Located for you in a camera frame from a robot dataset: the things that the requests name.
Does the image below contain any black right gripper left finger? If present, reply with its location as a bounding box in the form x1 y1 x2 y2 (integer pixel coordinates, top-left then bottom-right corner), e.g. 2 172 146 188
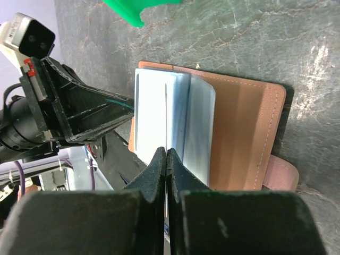
1 147 166 254

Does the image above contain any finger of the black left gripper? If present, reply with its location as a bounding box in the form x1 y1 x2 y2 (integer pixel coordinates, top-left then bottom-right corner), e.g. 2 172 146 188
40 57 134 142

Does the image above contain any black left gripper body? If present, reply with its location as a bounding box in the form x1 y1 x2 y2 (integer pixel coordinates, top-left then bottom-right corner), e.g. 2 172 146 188
1 57 69 162

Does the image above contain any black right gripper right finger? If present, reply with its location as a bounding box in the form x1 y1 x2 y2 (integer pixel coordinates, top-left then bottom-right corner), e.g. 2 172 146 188
166 149 326 254

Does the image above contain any green plastic bin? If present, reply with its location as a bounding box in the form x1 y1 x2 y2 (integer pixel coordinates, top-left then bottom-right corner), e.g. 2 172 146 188
103 0 181 28

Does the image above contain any pink leather card holder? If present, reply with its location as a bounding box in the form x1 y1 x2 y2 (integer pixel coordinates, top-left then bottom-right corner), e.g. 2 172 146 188
138 61 299 191

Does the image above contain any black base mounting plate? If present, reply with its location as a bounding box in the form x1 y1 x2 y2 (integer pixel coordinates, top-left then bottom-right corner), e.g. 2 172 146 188
91 131 146 190

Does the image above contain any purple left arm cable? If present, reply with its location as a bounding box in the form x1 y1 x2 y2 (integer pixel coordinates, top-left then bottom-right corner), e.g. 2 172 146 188
13 159 29 197

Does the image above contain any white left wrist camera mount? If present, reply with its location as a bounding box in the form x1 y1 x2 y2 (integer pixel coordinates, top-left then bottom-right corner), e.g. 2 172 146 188
1 12 55 70

